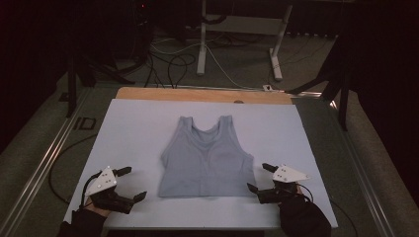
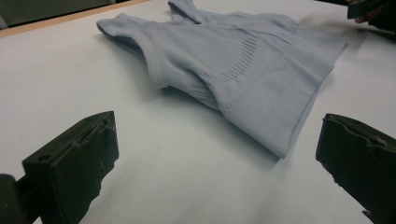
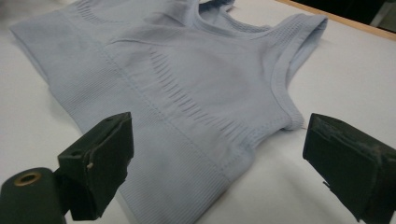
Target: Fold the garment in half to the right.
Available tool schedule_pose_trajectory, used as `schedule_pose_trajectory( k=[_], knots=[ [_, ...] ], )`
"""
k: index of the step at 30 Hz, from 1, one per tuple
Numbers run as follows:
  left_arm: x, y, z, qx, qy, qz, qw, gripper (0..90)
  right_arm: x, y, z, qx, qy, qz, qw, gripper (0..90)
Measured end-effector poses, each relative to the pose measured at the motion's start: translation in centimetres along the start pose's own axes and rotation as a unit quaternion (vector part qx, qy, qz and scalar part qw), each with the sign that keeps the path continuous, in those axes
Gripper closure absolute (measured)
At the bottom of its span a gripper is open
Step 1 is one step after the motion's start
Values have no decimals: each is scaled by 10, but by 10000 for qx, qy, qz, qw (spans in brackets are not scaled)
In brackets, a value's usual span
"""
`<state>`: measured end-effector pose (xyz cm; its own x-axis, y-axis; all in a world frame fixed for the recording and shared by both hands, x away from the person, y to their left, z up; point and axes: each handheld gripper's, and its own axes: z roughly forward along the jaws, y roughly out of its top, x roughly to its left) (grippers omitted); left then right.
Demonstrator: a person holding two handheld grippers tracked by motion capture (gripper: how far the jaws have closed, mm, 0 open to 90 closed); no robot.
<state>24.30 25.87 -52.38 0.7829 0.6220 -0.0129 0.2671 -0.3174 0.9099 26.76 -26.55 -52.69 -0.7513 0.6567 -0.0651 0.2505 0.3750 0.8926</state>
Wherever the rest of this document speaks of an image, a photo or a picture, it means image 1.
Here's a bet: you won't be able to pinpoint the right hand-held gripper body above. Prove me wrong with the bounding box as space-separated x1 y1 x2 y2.
257 164 311 204

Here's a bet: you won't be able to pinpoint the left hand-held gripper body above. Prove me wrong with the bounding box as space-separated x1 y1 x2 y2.
84 166 136 215

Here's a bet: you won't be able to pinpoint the grey-blue tank top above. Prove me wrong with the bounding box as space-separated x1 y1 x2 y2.
158 115 256 198

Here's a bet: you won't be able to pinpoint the person's left hand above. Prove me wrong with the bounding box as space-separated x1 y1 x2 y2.
84 197 112 218

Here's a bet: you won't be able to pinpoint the person's right hand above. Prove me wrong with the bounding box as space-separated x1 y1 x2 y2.
279 185 314 218

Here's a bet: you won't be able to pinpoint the white foam board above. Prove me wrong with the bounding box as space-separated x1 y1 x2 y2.
63 98 339 230

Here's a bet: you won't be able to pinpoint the black floor tape marker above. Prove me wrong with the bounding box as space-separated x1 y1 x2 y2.
72 116 98 131

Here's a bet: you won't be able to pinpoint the black metal stand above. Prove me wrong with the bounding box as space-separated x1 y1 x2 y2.
286 34 351 132
64 53 136 119

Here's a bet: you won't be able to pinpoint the wooden table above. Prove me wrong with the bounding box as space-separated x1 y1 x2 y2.
115 86 293 106

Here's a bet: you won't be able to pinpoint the dark equipment tower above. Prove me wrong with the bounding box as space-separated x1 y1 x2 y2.
130 0 156 64

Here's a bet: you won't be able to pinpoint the left hand-held gripper black cable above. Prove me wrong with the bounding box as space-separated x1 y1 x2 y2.
79 170 103 210

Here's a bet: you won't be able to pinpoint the hand-held gripper black cable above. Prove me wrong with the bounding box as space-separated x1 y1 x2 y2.
296 183 360 237
79 170 103 210

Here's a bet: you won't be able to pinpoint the long black floor cable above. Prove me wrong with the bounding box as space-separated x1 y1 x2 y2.
47 132 99 203

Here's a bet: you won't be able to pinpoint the aluminium floor rail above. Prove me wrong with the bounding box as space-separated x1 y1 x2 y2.
329 100 397 237
0 88 93 237

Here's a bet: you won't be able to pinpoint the right hand-held gripper black cable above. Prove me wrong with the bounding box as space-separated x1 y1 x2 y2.
296 183 360 237

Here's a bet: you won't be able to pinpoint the white floor cable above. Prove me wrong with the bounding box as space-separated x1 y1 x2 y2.
150 41 265 91

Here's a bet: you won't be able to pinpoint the black looped floor cables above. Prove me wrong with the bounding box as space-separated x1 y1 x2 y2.
143 51 198 89

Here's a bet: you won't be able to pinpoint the white metal desk frame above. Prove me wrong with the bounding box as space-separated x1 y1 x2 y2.
196 0 293 83

